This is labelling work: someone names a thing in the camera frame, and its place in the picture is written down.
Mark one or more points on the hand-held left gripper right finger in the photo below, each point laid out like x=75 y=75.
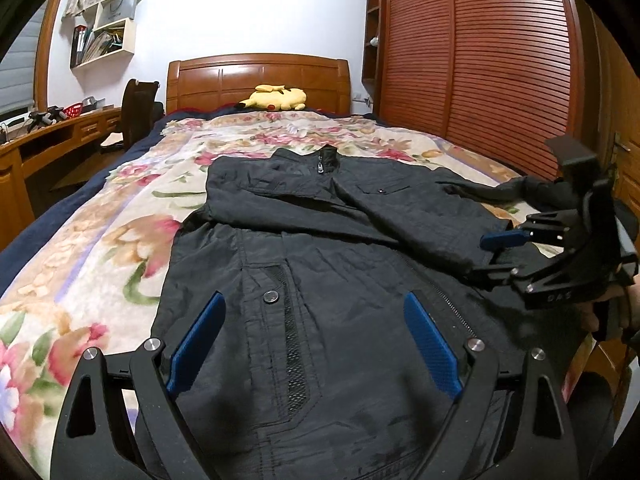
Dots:
x=432 y=345

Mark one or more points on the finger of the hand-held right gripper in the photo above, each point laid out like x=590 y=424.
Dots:
x=500 y=240
x=510 y=271

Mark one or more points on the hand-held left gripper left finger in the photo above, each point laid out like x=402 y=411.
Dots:
x=192 y=345

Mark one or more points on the black jacket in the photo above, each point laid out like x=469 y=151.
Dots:
x=325 y=340

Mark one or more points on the person's right hand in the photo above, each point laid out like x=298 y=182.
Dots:
x=591 y=312

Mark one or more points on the floral blanket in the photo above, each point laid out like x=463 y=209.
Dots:
x=100 y=260

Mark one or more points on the wooden bed footboard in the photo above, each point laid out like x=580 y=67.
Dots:
x=600 y=375

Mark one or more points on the wooden slatted wardrobe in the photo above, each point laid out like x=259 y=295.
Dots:
x=475 y=50

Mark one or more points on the open wooden shelf column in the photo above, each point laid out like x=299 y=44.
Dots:
x=371 y=60

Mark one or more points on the dark wooden chair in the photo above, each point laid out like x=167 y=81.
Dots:
x=135 y=110

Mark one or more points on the wooden desk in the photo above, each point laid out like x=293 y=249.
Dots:
x=35 y=145

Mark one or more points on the yellow plush toy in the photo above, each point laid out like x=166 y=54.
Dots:
x=277 y=97

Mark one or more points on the red basket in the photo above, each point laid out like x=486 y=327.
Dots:
x=75 y=109

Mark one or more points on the wooden headboard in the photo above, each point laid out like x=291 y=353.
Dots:
x=220 y=80

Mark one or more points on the black device on desk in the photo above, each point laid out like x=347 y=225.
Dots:
x=47 y=116

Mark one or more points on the grey window blind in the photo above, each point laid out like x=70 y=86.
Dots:
x=17 y=70

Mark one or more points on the white wall shelves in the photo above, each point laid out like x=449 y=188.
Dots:
x=122 y=40

